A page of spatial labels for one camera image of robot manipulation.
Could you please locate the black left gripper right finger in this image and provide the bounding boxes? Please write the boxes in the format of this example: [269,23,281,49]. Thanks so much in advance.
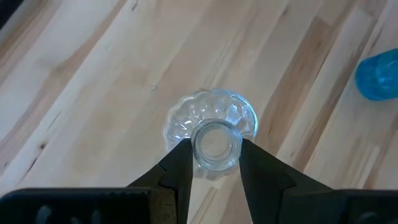
[239,139,332,224]

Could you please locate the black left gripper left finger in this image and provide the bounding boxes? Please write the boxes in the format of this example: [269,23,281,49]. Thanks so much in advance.
[127,138,194,224]

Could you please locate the clear round squat glass vase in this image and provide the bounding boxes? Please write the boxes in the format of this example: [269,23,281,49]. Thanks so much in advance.
[163,88,258,181]

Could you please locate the teal zigzag pattern glass vase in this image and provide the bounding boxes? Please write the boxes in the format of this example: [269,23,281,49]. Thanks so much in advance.
[355,48,398,102]

